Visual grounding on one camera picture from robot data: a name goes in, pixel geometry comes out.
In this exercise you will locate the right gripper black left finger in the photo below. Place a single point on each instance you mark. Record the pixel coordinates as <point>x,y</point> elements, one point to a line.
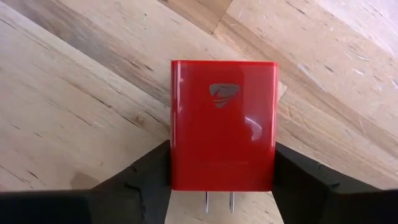
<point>140,193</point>

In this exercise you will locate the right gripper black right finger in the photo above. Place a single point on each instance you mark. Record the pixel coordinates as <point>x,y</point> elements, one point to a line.
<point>311,196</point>

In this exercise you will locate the red USB wall charger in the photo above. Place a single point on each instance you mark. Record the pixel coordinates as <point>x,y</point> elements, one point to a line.
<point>224,130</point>

